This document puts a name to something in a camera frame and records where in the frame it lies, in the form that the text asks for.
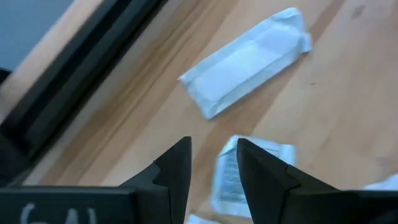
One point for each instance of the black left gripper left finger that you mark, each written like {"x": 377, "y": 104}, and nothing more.
{"x": 171, "y": 193}

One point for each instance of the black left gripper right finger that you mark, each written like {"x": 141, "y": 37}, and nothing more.
{"x": 264, "y": 193}

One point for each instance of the square white printed packet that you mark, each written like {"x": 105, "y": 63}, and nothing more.
{"x": 228, "y": 183}

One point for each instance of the white bandage wrapper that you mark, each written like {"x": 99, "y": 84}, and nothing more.
{"x": 245, "y": 62}

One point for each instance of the black aluminium table frame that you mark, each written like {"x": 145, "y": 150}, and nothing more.
{"x": 62, "y": 93}

